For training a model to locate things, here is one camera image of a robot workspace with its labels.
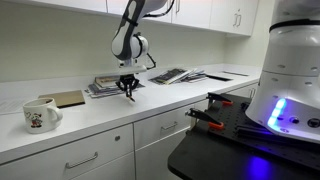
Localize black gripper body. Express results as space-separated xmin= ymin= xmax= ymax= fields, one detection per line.
xmin=115 ymin=74 xmax=140 ymax=91

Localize white mug with cartoon print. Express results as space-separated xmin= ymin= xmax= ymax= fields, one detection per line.
xmin=22 ymin=97 xmax=64 ymax=135

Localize dark hardcover book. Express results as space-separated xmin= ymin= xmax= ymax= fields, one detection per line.
xmin=94 ymin=75 xmax=122 ymax=89

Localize pile of magazines under book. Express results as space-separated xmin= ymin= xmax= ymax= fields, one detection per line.
xmin=84 ymin=81 xmax=146 ymax=99

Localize fanned dark magazine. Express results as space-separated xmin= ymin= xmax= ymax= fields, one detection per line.
xmin=148 ymin=68 xmax=198 ymax=86

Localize narrow white drawer front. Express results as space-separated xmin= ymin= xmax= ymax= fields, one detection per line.
xmin=133 ymin=104 xmax=195 ymax=150

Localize brown flat notebook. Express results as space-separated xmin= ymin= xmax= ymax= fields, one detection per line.
xmin=38 ymin=89 xmax=86 ymax=109

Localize fanned magazines with colourful covers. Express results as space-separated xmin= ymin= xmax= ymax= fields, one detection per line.
xmin=181 ymin=70 xmax=210 ymax=84

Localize white lower cabinet door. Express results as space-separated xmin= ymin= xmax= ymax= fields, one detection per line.
xmin=134 ymin=127 xmax=192 ymax=180

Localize black flat sheet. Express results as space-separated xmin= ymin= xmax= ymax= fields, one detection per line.
xmin=205 ymin=73 xmax=234 ymax=83

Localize wide white drawer front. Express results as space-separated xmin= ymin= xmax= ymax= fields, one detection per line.
xmin=0 ymin=123 xmax=135 ymax=180

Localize thin grey strip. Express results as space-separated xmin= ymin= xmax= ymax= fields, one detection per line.
xmin=222 ymin=70 xmax=250 ymax=78

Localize black cart table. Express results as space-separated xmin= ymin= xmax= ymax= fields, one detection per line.
xmin=167 ymin=127 xmax=320 ymax=180

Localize black perforated mounting board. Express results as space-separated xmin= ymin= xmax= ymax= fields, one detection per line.
xmin=207 ymin=92 xmax=320 ymax=172

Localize white corner cabinet front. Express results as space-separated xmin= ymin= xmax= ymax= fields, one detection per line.
xmin=227 ymin=82 xmax=260 ymax=100

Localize white paper sheet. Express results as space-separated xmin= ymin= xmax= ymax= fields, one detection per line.
xmin=0 ymin=97 xmax=26 ymax=116

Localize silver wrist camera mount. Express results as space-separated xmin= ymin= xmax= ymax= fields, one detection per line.
xmin=118 ymin=59 xmax=148 ymax=76

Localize short metal drawer handle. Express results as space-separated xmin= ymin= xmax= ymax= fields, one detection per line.
xmin=160 ymin=121 xmax=179 ymax=132

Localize large black clamp orange handle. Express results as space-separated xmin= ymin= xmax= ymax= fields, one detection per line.
xmin=185 ymin=107 xmax=225 ymax=131

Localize long metal drawer handle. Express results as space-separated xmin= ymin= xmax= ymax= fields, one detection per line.
xmin=64 ymin=151 xmax=100 ymax=170

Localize small black clamp orange handle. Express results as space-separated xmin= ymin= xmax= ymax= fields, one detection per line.
xmin=205 ymin=92 xmax=234 ymax=108

